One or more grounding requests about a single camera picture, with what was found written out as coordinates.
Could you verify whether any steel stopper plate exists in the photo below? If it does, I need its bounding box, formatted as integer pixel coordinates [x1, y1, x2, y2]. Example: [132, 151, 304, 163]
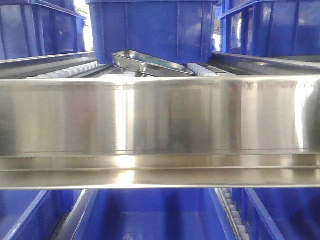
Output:
[112, 49, 197, 77]

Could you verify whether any blue bin lower right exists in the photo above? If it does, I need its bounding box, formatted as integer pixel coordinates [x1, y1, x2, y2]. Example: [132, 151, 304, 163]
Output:
[231, 188, 320, 240]

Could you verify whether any blue bin lower left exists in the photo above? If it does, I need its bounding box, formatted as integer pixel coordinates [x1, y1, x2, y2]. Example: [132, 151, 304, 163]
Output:
[0, 190, 82, 240]

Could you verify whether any blue bin upper centre back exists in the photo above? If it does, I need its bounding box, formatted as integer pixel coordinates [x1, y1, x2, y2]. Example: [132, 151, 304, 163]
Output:
[86, 0, 218, 64]

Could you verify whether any stainless steel left shelf rail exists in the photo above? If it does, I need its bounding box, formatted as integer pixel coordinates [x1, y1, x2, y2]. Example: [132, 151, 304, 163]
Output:
[0, 75, 320, 190]

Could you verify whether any white roller track lower right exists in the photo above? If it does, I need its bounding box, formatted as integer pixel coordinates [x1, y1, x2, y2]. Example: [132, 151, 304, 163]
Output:
[214, 188, 251, 240]

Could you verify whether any blue bin lower centre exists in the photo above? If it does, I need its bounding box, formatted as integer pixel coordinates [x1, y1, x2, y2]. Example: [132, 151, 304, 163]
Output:
[74, 188, 235, 240]

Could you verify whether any white roller track upper left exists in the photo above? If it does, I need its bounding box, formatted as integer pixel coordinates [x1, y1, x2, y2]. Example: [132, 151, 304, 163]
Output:
[26, 61, 105, 80]

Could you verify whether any blue bin upper right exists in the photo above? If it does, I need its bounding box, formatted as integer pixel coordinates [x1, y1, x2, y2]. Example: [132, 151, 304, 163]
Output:
[219, 0, 320, 57]

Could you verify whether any metal divider rail lower left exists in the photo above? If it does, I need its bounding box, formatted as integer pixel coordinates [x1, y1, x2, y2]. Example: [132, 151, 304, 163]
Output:
[51, 189, 95, 240]

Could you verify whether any white roller track upper right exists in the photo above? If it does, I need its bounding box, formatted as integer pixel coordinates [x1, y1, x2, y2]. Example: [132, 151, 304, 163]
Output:
[187, 63, 218, 77]

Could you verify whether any blue bin upper left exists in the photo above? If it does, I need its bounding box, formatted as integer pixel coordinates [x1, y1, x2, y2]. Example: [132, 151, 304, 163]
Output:
[0, 0, 86, 60]

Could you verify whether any blue bin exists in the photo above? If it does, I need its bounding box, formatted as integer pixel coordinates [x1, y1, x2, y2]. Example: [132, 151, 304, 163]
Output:
[0, 0, 86, 60]
[86, 0, 218, 64]
[74, 188, 235, 240]
[231, 188, 320, 240]
[0, 190, 82, 240]
[219, 0, 320, 57]

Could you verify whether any white roller track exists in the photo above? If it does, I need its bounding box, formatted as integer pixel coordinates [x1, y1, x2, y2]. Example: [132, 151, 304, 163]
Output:
[26, 61, 105, 80]
[187, 63, 218, 77]
[214, 188, 251, 240]

